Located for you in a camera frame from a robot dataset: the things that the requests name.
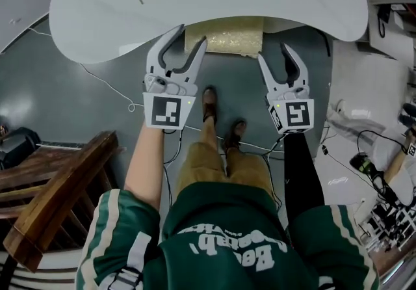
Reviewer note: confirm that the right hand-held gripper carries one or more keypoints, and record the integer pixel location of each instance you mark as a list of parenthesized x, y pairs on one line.
[(295, 114)]

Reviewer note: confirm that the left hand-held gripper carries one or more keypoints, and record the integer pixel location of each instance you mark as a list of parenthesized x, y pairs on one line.
[(165, 110)]

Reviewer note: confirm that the cream upholstered stool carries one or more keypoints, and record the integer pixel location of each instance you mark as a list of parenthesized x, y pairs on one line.
[(224, 36)]

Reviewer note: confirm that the person's right forearm black sleeve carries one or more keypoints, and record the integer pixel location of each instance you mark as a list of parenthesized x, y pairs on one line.
[(302, 178)]

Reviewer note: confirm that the person's left forearm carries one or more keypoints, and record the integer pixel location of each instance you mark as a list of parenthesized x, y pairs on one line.
[(143, 168)]

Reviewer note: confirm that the brown left shoe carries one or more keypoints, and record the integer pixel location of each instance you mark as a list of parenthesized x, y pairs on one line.
[(209, 100)]

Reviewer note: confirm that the brown shoe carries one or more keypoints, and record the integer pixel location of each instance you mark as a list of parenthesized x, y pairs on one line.
[(209, 100), (235, 134)]

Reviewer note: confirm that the person's left leg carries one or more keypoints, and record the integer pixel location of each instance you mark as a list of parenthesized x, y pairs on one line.
[(209, 131)]

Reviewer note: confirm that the brown right shoe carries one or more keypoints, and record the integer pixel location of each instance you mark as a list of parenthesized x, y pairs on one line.
[(235, 134)]

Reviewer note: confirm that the black power adapter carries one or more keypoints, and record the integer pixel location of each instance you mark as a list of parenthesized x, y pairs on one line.
[(325, 149)]

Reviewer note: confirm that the black telephone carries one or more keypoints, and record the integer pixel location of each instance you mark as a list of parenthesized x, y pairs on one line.
[(384, 20)]

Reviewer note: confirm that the tan shorts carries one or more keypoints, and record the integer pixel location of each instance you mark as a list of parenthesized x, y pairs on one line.
[(208, 168)]

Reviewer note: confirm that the grey bedside cabinet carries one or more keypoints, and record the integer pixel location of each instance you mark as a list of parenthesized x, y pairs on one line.
[(393, 32)]

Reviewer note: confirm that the black bag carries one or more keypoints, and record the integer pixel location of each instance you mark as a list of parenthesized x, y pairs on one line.
[(19, 149)]

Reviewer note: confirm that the green striped shirt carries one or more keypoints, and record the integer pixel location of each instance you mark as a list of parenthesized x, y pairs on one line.
[(227, 249)]

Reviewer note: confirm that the white striped bed base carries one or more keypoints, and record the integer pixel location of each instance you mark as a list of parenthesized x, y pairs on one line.
[(48, 277)]

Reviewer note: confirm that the dark wooden bed frame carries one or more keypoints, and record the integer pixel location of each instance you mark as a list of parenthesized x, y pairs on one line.
[(48, 184)]

